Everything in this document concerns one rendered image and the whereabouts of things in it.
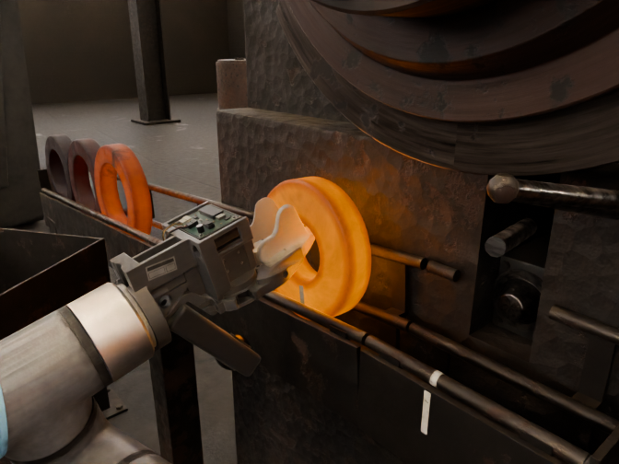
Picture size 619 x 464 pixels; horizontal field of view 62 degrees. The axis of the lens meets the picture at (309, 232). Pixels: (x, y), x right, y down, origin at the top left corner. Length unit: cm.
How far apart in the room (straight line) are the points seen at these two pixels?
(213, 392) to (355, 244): 116
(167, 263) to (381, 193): 23
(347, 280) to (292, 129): 22
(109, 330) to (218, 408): 114
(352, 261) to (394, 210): 7
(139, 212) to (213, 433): 75
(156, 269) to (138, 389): 124
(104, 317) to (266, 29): 47
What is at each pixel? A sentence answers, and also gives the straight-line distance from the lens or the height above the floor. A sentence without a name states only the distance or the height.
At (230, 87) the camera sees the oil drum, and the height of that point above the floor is 73.
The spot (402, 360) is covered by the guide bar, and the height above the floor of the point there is 71.
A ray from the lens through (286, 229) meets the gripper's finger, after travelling 51.
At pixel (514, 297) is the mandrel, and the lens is 50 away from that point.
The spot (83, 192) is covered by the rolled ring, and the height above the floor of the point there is 66.
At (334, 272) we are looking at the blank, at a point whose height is 75.
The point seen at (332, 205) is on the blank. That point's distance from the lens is 51.
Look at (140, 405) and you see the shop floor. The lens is 162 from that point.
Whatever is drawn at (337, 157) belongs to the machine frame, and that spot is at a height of 84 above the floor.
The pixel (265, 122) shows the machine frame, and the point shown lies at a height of 87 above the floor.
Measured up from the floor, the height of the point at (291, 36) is 97.
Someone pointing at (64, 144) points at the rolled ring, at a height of 75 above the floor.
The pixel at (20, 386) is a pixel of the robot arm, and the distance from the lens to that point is 44.
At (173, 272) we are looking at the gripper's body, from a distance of 46.
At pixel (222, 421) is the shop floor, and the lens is 151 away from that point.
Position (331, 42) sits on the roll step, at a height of 96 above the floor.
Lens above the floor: 96
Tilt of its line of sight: 20 degrees down
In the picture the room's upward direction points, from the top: straight up
